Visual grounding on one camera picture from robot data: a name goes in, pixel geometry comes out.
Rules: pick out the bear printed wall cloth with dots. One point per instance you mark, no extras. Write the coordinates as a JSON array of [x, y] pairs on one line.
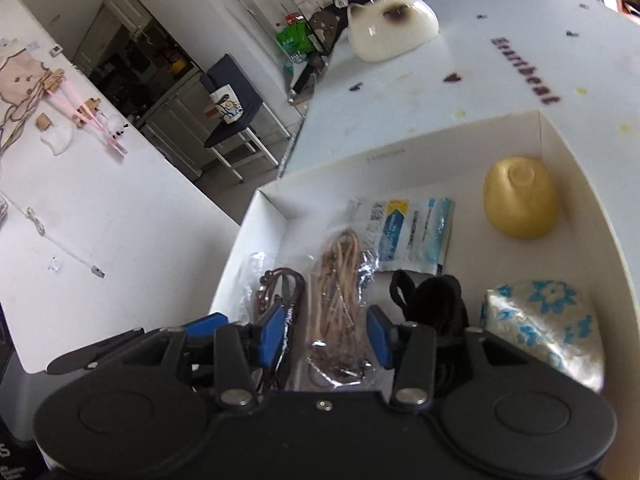
[[20, 80]]

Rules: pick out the cat-shaped ceramic box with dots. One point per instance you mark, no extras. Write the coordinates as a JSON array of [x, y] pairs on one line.
[[390, 30]]

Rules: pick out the white hanging pouch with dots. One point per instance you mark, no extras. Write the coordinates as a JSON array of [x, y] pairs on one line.
[[57, 137]]

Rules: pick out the white wall thermostat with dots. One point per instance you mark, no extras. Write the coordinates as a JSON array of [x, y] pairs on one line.
[[57, 51]]

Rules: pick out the white cardboard box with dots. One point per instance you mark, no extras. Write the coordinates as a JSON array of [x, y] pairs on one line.
[[400, 160]]

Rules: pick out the green plastic bag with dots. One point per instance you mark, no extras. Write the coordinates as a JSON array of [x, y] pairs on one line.
[[295, 35]]

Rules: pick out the cream printed tote bag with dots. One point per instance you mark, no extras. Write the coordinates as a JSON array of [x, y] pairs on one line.
[[226, 105]]

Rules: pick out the yellow soft sponge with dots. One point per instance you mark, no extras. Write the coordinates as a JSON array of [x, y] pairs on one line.
[[520, 205]]

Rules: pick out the cream kitchen wall cabinets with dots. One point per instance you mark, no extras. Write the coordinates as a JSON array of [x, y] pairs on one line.
[[120, 10]]

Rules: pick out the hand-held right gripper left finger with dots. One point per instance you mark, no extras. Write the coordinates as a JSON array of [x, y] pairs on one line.
[[272, 330]]

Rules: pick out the cream kitchen base cabinets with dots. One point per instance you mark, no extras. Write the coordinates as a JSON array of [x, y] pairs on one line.
[[175, 120]]

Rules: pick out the dark blue chair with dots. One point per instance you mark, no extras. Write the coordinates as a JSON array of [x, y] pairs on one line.
[[240, 80]]

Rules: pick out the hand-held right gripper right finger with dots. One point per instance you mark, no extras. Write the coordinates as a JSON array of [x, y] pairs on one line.
[[380, 335]]

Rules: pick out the blue floral bundle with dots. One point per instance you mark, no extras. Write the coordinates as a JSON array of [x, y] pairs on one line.
[[545, 330]]

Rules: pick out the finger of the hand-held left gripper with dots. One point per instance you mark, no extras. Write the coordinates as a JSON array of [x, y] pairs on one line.
[[205, 322]]

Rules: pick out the pink hanging doll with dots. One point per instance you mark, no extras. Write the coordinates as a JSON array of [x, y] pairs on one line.
[[85, 110]]

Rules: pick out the blue and white packet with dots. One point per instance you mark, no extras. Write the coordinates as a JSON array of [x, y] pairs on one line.
[[410, 235]]

